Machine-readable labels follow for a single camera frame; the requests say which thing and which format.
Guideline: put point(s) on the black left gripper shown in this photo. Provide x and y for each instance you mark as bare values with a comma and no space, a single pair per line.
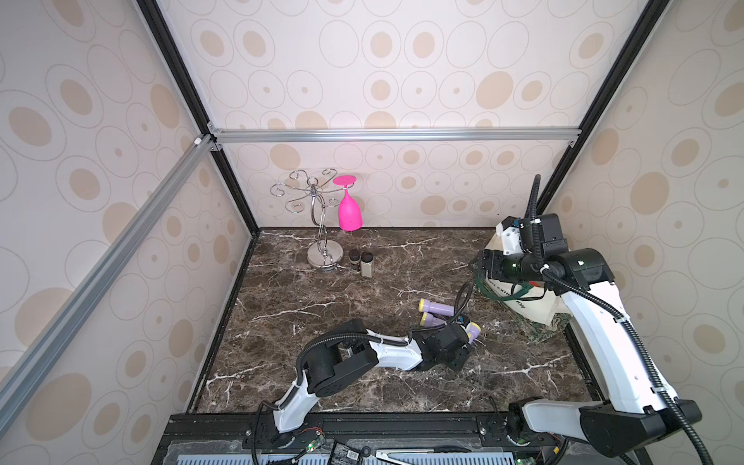
463,356

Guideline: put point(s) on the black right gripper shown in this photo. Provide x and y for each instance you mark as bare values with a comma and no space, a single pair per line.
491,265

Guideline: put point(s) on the purple flashlight yellow button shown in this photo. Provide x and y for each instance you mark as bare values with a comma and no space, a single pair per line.
473,330

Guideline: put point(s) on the cream tote bag green handles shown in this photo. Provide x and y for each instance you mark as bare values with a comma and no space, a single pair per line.
540,316

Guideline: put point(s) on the purple flashlight sideways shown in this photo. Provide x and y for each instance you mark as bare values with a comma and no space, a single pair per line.
435,308

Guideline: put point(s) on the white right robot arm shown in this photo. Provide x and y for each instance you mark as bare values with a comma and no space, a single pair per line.
641,407

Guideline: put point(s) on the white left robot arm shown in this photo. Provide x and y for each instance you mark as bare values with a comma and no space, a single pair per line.
333,361

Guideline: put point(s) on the square jar black lid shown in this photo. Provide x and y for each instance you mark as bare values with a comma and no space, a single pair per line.
366,264

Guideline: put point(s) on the dark lid jar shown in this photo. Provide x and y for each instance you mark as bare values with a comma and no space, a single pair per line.
354,257

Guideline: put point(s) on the chrome glass holder stand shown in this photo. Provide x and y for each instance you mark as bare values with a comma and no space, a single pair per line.
312,193

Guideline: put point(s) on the pink plastic wine glass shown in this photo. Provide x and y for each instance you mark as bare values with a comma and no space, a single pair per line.
349,212

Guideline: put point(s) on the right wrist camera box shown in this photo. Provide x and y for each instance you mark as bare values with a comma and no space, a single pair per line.
542,236

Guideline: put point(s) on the black front frame rail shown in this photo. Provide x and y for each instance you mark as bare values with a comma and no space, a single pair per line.
250,434

